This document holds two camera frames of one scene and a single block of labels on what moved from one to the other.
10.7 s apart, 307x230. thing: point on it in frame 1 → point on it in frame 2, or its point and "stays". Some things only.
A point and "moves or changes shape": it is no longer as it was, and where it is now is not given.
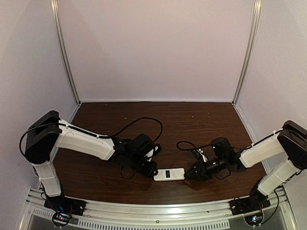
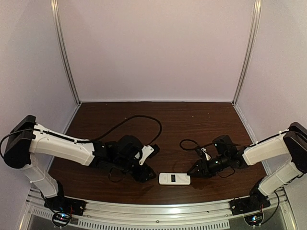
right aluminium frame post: x=251 y=53 stays
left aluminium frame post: x=55 y=12 stays
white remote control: x=170 y=174 moves or changes shape
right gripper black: x=201 y=169 stays
